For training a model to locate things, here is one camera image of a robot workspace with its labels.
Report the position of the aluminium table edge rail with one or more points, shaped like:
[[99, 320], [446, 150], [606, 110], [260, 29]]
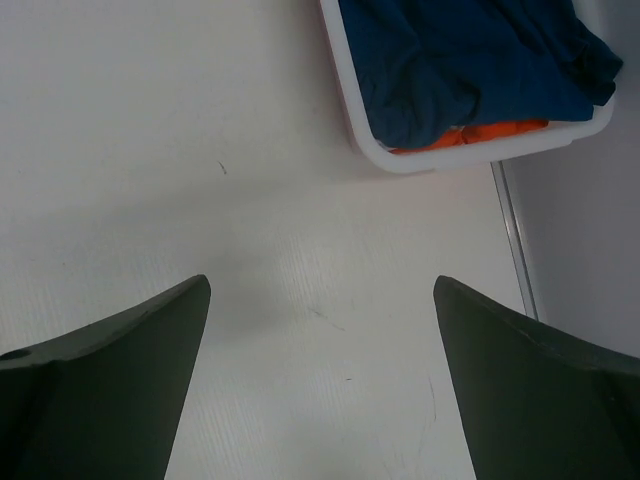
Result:
[[515, 239]]

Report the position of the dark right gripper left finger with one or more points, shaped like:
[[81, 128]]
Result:
[[104, 401]]

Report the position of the orange t-shirt in basket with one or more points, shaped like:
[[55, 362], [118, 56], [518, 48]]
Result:
[[468, 135]]

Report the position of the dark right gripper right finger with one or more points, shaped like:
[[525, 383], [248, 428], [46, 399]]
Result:
[[535, 402]]

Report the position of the white plastic laundry basket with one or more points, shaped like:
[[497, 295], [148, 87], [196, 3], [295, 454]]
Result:
[[557, 135]]

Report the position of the blue mickey mouse t-shirt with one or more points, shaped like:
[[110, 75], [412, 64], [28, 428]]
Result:
[[427, 67]]

